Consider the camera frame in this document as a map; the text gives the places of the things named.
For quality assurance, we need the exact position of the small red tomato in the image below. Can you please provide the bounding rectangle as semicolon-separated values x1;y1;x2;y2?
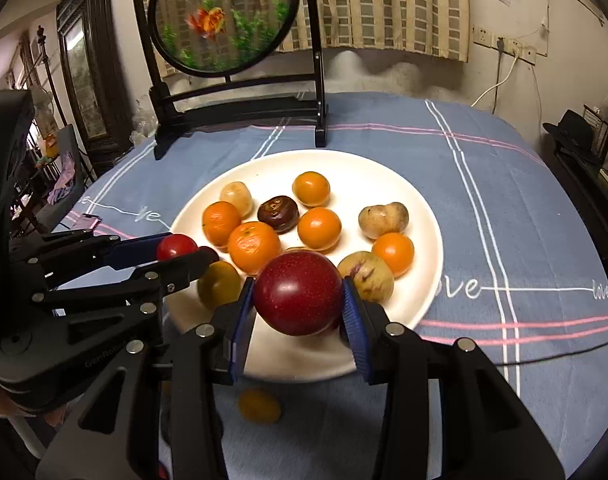
155;234;199;261

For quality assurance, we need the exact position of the green yellow small fruit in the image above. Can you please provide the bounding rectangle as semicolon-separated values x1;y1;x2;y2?
197;261;242;311

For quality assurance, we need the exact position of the bumpy mandarin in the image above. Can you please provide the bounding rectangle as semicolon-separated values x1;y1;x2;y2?
227;221;282;275
202;202;241;249

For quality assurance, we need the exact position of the pale yellow small fruit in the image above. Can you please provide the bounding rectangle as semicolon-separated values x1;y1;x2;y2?
219;181;253;219

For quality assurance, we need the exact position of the large red plum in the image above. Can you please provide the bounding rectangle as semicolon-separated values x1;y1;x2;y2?
253;250;343;337

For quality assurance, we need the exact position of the dark purple mangosteen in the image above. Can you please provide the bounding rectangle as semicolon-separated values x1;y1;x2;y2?
257;195;300;234

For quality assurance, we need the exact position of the smooth orange fruit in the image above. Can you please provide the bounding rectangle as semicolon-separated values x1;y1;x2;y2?
298;207;342;252
371;232;415;278

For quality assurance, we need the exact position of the small orange kumquat fruit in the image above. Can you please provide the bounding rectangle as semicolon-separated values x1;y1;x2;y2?
292;171;331;208

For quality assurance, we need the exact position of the pale striped melon fruit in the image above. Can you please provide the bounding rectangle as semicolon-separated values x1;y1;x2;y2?
338;252;394;304

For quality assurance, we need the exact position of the smooth orange fruit front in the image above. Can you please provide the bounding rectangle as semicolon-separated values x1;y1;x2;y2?
371;232;415;278

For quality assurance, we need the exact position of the tan lumpy fruit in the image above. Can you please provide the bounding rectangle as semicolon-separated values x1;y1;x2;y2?
358;202;409;240

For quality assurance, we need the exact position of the person left hand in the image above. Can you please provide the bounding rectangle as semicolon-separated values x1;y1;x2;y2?
0;388;66;427

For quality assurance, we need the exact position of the smartphone on table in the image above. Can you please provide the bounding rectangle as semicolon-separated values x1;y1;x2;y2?
74;214;101;231

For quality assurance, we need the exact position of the bumpy mandarin back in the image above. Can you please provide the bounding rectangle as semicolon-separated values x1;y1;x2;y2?
202;202;241;249

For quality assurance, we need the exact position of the blue striped tablecloth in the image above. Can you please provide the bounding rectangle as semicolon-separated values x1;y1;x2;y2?
53;90;608;480

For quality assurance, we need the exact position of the white oval plate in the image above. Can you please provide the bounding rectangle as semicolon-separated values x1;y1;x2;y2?
166;150;443;382

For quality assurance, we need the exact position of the round fish painting stand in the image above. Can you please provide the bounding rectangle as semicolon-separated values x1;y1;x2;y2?
133;0;328;159

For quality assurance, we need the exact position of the black hat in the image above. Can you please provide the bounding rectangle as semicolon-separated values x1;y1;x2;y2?
543;110;594;153

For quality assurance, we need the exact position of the beige checked curtain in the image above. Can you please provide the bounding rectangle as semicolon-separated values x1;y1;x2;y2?
138;0;474;79

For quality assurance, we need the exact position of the dark framed wall picture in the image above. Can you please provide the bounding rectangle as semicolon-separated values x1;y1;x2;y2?
56;0;133;177

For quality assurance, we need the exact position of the wall power strip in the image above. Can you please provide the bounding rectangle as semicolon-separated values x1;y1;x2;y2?
472;25;537;66

